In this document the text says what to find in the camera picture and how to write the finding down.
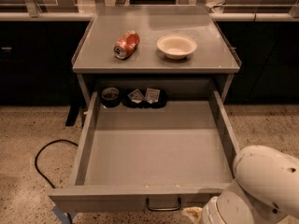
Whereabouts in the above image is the white paper bowl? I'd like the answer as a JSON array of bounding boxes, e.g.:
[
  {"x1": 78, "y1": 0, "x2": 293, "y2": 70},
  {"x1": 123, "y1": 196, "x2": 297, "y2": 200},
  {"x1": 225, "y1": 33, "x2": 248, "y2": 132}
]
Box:
[{"x1": 157, "y1": 35, "x2": 197, "y2": 60}]

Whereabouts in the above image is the grey top drawer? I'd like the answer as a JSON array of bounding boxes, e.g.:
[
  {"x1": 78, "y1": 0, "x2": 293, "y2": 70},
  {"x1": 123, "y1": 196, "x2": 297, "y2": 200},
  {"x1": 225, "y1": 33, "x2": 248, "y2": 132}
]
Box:
[{"x1": 49, "y1": 91, "x2": 238, "y2": 213}]

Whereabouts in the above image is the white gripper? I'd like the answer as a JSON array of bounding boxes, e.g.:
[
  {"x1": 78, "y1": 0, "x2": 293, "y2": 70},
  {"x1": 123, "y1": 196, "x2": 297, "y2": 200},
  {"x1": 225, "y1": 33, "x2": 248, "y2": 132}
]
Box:
[{"x1": 182, "y1": 196, "x2": 227, "y2": 224}]

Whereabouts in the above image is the grey drawer cabinet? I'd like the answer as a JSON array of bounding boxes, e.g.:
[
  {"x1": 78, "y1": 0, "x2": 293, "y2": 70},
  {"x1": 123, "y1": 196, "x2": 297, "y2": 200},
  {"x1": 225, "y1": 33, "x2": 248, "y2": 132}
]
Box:
[{"x1": 73, "y1": 6, "x2": 240, "y2": 103}]

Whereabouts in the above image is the black round container right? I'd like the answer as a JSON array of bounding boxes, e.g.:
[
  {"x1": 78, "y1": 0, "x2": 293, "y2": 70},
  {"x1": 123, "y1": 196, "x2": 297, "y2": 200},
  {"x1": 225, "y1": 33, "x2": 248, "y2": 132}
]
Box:
[{"x1": 144, "y1": 88, "x2": 168, "y2": 108}]

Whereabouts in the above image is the dark counter with rail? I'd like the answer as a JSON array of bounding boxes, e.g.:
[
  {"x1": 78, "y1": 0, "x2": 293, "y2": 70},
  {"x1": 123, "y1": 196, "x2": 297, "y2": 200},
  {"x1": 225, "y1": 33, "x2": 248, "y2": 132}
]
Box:
[{"x1": 0, "y1": 0, "x2": 298, "y2": 105}]

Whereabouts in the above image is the crushed orange soda can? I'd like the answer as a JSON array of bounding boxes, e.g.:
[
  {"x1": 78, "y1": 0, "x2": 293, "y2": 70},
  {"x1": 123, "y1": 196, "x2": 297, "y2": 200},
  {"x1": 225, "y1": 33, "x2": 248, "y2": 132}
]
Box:
[{"x1": 113, "y1": 31, "x2": 140, "y2": 60}]

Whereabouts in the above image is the blue tape floor mark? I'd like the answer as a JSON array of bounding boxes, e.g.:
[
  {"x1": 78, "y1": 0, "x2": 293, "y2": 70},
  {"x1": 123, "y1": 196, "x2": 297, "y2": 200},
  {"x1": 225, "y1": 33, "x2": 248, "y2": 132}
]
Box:
[{"x1": 52, "y1": 206, "x2": 77, "y2": 224}]

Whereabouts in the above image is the black tape roll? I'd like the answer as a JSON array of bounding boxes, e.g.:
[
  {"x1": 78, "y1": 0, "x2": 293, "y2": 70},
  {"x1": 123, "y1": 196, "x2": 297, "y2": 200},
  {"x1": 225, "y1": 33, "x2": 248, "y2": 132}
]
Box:
[{"x1": 100, "y1": 87, "x2": 121, "y2": 107}]

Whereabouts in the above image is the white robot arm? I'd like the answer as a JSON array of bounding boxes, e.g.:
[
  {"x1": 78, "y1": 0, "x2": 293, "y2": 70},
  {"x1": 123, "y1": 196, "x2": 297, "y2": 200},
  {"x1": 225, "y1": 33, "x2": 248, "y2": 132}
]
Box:
[{"x1": 182, "y1": 146, "x2": 299, "y2": 224}]

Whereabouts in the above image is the black floor cable left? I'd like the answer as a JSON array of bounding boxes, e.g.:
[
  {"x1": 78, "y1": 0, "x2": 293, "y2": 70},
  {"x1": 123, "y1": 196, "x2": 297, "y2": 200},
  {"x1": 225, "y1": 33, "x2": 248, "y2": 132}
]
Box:
[{"x1": 34, "y1": 139, "x2": 79, "y2": 224}]

